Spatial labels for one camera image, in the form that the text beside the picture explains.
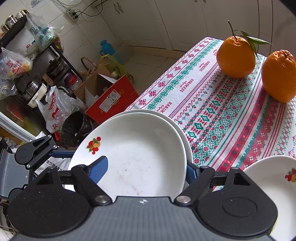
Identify white plate with fruit decal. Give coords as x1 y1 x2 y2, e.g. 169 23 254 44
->
68 112 188 201

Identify large white plate stained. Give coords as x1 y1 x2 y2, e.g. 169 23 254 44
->
244 156 296 240

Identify white kitchen cabinets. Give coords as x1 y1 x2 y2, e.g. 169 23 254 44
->
102 1 295 56

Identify black garbage bag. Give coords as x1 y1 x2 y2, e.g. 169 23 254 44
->
60 111 92 147

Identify white red plastic bag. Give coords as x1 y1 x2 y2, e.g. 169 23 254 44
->
36 86 87 133

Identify small white deep plate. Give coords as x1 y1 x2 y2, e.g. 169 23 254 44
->
111 109 194 190

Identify patterned embroidered tablecloth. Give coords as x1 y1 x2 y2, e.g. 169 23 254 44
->
129 37 295 171

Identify red cardboard box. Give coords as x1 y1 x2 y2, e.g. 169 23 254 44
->
85 75 139 125

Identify black metal shelf rack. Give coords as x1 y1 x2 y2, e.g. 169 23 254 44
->
1 15 82 105

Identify wicker basket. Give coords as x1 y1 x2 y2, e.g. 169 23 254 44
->
80 57 98 80

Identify yellow plastic bag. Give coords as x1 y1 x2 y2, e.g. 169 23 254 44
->
98 54 134 84

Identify clear plastic bag on shelf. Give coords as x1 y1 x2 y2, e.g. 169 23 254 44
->
26 14 56 52

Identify orange tangerine with leaves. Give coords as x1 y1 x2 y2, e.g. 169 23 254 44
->
216 29 270 78

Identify blue thermos jug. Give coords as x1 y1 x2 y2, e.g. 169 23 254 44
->
100 40 115 56

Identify white power strip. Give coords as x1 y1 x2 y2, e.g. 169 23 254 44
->
66 8 78 21

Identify steel cooker with white handle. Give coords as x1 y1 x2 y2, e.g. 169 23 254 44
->
22 76 47 108

